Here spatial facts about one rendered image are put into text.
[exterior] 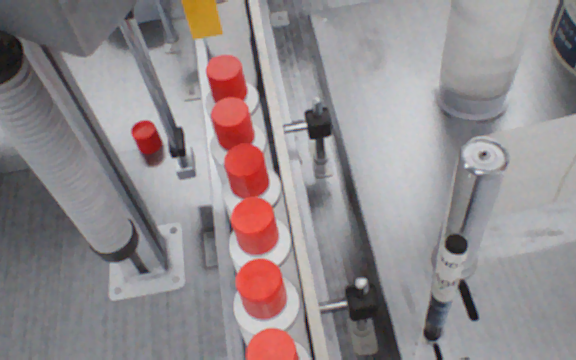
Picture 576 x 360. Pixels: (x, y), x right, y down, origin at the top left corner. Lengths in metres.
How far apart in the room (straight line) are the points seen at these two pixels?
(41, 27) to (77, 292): 0.51
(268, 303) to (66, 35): 0.23
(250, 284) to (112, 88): 0.56
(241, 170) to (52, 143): 0.17
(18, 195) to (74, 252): 0.13
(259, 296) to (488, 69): 0.40
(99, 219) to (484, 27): 0.43
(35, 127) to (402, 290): 0.42
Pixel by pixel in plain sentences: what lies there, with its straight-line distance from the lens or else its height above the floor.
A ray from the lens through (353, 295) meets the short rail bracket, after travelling 0.60.
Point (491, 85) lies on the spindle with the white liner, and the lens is 0.73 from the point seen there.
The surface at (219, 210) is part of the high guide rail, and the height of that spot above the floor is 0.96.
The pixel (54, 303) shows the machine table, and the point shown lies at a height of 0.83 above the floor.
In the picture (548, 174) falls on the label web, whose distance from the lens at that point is 0.63.
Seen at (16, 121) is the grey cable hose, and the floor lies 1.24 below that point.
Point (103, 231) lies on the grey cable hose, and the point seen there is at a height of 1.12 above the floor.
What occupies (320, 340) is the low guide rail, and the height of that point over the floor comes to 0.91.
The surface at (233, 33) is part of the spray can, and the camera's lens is 0.73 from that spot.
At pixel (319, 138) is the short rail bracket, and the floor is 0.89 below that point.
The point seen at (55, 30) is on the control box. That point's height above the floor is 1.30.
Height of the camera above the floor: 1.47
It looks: 55 degrees down
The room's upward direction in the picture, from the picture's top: 10 degrees counter-clockwise
